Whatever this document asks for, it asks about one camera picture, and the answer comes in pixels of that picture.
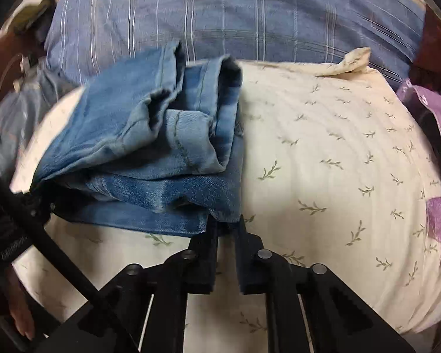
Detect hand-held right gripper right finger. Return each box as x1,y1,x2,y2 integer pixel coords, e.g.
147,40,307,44
231,215,416,353

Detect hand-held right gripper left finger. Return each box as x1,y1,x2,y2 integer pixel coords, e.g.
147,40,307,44
29,215,219,353

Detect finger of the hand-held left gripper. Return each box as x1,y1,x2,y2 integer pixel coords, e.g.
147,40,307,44
29,187,57,225

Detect blue denim pants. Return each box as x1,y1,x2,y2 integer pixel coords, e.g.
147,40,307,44
29,40,247,238

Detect person's left hand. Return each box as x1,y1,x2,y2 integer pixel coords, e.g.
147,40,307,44
5,290,37,341

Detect grey-blue cloth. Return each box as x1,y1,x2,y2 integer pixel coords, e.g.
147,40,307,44
0,70,78,177

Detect cream leaf-print pillow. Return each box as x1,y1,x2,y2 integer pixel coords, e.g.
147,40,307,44
9,46,441,353

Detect dark olive object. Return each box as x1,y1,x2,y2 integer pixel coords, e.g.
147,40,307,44
7,0,57,41

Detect purple floral cloth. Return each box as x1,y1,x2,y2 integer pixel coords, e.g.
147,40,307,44
395,79,441,262

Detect blue striped pillow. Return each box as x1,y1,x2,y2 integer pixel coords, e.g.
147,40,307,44
44,0,427,89

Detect dark red cloth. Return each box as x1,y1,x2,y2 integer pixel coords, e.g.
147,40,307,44
412,4,441,85

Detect black cable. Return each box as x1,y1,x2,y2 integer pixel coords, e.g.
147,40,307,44
0,164,140,353

